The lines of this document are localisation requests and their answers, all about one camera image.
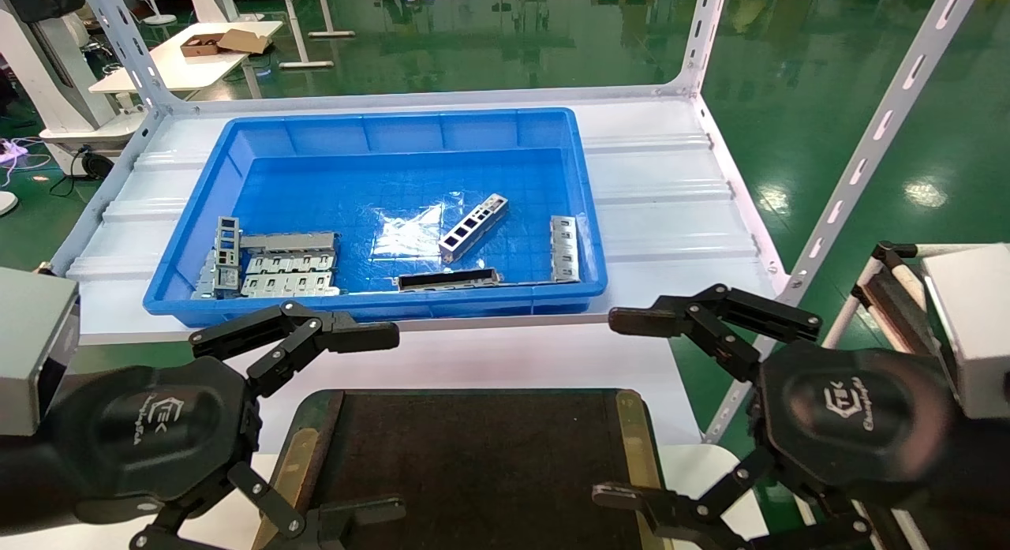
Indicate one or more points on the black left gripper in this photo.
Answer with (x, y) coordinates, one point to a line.
(150, 439)

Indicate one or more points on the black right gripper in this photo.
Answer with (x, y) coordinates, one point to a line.
(852, 424)

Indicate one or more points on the grey metal part with square holes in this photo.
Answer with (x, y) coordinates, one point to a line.
(473, 228)

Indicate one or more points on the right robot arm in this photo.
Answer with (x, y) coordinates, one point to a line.
(978, 475)

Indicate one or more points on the flat slotted grey metal part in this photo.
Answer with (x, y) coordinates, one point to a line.
(288, 263)
(288, 285)

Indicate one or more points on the grey ladder-shaped metal part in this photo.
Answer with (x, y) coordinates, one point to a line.
(228, 254)

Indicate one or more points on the long grey metal channel part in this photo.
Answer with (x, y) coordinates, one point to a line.
(288, 241)

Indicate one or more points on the black container tray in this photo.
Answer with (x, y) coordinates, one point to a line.
(473, 455)

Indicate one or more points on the dark-faced long metal part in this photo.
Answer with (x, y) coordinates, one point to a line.
(450, 279)

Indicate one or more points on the short slotted grey metal part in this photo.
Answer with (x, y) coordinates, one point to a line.
(564, 250)

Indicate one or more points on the white metal shelf rack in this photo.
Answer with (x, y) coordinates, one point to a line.
(671, 218)

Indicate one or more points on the clear plastic film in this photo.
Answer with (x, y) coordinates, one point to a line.
(406, 238)

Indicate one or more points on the large blue plastic bin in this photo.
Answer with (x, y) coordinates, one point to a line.
(394, 132)

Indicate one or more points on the black round floor device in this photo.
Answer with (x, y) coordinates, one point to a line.
(95, 165)

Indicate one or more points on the white work table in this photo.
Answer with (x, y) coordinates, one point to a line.
(173, 65)

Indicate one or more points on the open cardboard box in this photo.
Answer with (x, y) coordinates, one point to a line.
(241, 41)

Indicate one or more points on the white table with T-legs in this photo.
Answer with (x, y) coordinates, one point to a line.
(292, 17)

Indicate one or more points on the white floor stand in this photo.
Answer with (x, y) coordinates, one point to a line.
(158, 13)

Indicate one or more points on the small grey metal bracket part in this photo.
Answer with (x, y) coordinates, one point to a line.
(205, 283)

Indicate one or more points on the white and black cart frame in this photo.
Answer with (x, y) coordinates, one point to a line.
(888, 293)

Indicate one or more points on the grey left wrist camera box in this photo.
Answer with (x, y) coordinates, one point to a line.
(31, 337)

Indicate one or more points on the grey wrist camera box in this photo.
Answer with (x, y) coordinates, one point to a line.
(974, 329)
(31, 337)

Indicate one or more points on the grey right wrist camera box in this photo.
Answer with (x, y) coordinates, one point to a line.
(974, 329)

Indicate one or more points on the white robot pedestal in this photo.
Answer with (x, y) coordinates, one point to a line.
(55, 76)

